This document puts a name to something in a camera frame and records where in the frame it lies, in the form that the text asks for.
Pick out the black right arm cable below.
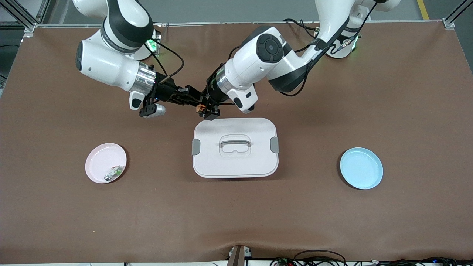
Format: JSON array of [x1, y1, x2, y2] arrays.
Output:
[[145, 38, 185, 83]]

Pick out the aluminium frame post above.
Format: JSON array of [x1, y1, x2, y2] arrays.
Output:
[[443, 0, 473, 30], [0, 0, 50, 33]]

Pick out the grey metal bracket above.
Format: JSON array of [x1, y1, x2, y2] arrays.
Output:
[[227, 245, 252, 266]]

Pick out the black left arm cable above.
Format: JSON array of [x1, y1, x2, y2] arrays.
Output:
[[228, 0, 378, 97]]

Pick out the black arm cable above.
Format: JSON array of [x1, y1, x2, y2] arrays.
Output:
[[145, 38, 185, 83], [228, 0, 378, 97]]

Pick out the green white switch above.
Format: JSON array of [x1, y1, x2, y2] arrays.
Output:
[[104, 166, 125, 181]]

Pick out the black base power cable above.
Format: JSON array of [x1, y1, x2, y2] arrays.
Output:
[[283, 18, 322, 39]]

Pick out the blue round plate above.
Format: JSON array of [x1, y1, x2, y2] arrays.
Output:
[[340, 147, 384, 190]]

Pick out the brown table mat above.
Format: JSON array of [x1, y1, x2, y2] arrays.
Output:
[[0, 21, 473, 265]]

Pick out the pink round plate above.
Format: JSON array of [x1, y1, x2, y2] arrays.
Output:
[[85, 143, 127, 184]]

